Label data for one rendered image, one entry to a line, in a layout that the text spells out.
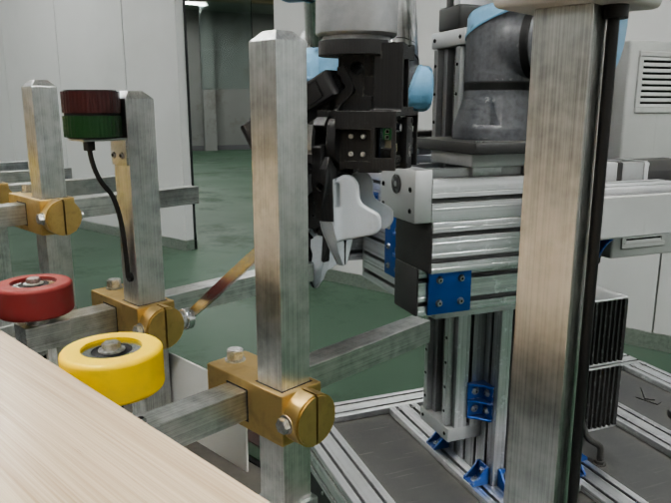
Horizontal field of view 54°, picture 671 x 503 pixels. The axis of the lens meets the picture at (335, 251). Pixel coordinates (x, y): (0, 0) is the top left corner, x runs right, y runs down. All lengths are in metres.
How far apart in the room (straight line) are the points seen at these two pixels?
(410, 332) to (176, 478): 0.48
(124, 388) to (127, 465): 0.14
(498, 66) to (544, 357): 0.82
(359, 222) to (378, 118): 0.10
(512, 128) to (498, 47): 0.14
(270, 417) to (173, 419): 0.09
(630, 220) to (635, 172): 0.22
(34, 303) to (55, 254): 0.26
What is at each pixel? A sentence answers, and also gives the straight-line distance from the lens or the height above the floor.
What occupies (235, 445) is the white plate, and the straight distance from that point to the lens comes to 0.77.
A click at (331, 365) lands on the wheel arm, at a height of 0.83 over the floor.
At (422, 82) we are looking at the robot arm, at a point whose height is 1.13.
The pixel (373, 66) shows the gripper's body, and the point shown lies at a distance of 0.61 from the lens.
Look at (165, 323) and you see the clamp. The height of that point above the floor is 0.85.
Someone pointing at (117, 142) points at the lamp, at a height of 1.06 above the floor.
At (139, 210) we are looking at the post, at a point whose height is 0.98.
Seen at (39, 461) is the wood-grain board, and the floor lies 0.90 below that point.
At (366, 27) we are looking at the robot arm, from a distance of 0.60.
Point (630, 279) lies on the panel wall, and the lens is 3.32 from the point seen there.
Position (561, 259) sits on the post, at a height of 1.01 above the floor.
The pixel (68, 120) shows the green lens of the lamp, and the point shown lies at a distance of 0.74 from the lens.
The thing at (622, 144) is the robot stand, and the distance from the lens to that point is 1.55.
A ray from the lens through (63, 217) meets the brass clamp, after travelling 0.98.
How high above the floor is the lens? 1.10
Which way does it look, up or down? 13 degrees down
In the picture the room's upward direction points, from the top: straight up
